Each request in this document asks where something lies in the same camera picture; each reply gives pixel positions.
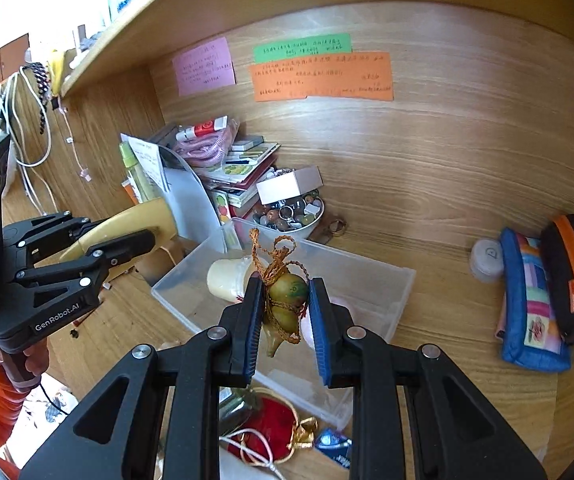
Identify red velvet pouch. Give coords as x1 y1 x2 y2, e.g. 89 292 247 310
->
239 394 301 463

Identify wooden desktop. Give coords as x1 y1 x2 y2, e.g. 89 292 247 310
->
2 180 574 480

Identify pink sticky note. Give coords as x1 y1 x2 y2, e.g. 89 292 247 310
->
172 36 236 97

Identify black beaded band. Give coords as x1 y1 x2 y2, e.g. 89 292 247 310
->
28 60 54 136

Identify orange sticky note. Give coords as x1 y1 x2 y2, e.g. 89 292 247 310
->
248 52 394 103

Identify blue patchwork pouch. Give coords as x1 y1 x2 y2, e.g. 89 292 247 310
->
493 227 572 374

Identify green sticky note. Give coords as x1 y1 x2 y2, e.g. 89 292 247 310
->
252 33 353 64

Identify white bowl of beads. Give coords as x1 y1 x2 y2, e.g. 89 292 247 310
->
252 194 326 242

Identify blue foil packet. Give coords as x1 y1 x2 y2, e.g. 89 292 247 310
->
314 427 354 469

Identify gold ribbon bow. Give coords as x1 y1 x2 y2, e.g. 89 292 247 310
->
287 415 321 451

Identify black case with orange zipper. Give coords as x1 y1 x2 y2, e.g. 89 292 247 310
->
539 214 574 345

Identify white round container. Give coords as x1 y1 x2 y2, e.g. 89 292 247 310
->
470 239 506 284

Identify pink coiled cable bag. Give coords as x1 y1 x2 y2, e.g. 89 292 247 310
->
174 119 241 167

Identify person's left hand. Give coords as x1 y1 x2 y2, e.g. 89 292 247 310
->
0 337 52 386

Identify yellow hanging item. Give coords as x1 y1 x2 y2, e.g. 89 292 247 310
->
47 50 68 96

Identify white cables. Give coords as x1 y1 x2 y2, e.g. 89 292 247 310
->
0 65 64 217

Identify green spray bottle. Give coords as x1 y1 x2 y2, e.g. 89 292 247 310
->
118 141 151 202

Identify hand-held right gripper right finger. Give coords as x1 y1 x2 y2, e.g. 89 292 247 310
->
308 276 549 480

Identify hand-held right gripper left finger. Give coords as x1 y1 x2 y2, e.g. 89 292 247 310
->
19 274 264 480

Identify brown lidded mug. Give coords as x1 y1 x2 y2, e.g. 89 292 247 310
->
59 197 194 287

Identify stack of books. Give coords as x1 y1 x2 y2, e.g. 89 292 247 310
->
194 135 282 211

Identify clear plastic storage box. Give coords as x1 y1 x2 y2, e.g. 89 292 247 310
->
151 217 416 431

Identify small white cardboard box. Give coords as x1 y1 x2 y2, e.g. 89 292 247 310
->
256 166 324 206

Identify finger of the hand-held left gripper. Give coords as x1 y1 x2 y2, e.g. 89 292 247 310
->
3 211 94 256
14 229 157 311

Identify red and white tube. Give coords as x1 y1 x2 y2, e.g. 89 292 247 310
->
176 116 229 142

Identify card with coloured dots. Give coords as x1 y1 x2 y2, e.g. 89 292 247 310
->
212 190 234 227

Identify white handwritten paper note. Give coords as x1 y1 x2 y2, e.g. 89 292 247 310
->
119 132 171 194

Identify blue and white mug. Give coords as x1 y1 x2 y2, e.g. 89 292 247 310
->
107 0 138 24

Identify green gourd ornament with cord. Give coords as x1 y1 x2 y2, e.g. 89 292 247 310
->
248 227 314 359

